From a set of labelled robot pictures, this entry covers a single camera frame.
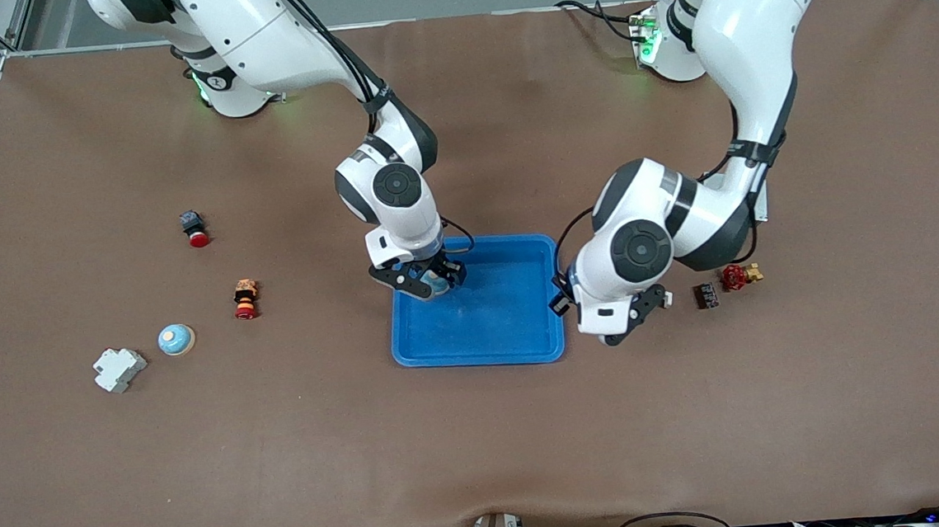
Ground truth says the black arm base cable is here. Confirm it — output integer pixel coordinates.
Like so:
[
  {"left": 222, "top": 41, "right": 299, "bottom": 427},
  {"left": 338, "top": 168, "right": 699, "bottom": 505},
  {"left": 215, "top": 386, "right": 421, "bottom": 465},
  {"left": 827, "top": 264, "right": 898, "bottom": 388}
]
[{"left": 553, "top": 0, "right": 646, "bottom": 49}]

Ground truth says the red yellow emergency button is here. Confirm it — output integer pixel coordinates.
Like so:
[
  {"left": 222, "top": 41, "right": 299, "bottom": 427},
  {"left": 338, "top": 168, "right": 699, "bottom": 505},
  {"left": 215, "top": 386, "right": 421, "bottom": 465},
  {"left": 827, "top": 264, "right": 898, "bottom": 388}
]
[{"left": 232, "top": 278, "right": 263, "bottom": 321}]

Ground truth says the blue plastic tray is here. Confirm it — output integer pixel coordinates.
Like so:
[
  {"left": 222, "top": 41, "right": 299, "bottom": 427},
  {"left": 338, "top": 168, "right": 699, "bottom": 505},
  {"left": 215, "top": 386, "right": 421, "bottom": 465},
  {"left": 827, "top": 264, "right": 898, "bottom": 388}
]
[{"left": 383, "top": 228, "right": 568, "bottom": 375}]

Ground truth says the brass valve red handle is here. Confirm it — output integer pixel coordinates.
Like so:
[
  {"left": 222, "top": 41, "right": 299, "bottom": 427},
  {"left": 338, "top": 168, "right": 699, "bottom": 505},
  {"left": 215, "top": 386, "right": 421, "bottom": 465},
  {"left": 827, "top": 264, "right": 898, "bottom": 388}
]
[{"left": 721, "top": 261, "right": 765, "bottom": 293}]

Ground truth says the white DIN rail breaker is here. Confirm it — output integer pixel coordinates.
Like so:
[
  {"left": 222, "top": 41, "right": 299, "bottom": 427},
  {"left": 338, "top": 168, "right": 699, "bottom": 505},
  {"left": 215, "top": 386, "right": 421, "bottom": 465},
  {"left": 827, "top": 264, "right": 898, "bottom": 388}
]
[{"left": 92, "top": 346, "right": 150, "bottom": 396}]

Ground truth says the red button black switch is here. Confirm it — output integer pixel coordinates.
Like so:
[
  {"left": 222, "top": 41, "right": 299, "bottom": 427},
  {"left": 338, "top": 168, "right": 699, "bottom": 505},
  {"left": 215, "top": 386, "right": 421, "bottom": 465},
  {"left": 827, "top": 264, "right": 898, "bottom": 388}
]
[{"left": 179, "top": 209, "right": 212, "bottom": 250}]

